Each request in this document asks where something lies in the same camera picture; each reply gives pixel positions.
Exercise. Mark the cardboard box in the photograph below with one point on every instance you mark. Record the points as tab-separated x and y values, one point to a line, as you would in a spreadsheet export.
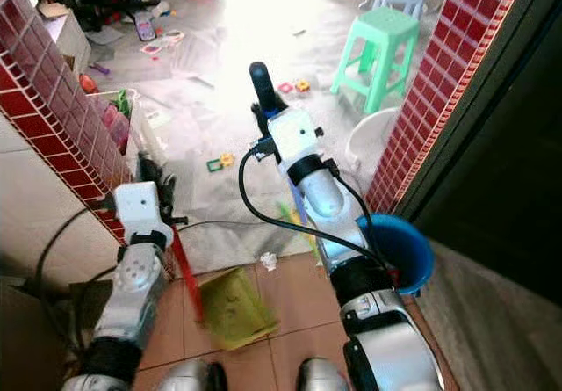
66	39

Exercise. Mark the pink and white toy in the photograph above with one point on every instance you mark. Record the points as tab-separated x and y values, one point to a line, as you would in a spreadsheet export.
162	42

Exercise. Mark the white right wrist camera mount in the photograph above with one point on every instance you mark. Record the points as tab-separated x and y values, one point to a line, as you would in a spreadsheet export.
294	136

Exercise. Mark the crumpled white paper ball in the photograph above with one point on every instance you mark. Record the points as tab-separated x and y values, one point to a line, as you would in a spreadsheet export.
269	261

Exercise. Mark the silver left robot leg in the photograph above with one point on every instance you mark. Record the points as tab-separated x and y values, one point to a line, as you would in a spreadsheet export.
193	378

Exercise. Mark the green plastic stool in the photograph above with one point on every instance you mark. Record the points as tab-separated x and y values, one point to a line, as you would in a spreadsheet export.
386	26

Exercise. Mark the clear storage box with toys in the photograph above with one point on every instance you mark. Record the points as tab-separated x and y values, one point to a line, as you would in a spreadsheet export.
127	123

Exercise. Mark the small yellow toy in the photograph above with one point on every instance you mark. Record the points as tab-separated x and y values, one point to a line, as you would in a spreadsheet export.
303	85

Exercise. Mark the silver right robot leg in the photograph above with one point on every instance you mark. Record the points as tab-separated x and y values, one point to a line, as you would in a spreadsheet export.
323	378

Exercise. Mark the purple toy phone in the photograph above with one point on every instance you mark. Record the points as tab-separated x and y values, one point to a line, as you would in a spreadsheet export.
145	27

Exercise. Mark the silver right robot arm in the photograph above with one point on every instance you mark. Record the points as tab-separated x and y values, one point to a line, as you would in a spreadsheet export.
382	329

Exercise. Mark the blue plastic bucket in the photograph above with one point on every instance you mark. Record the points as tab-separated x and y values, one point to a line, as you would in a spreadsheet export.
404	250

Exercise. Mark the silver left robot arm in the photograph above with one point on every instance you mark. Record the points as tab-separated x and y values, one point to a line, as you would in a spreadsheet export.
132	303

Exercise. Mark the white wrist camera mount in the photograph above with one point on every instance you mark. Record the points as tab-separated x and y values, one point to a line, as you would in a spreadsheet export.
294	136
139	211

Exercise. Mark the silver robot leg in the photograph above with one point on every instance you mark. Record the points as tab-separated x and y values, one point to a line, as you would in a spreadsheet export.
193	378
323	378

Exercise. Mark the white plastic basin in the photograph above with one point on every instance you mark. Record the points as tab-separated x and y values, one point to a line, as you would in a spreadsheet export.
369	136

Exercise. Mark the grey plastic floor sheet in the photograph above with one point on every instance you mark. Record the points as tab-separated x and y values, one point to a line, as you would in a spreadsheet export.
228	211

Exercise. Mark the green and yellow toy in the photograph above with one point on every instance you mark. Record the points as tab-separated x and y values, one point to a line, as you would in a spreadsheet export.
219	162

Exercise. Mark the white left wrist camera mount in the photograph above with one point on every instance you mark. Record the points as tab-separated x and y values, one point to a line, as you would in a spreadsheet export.
139	211

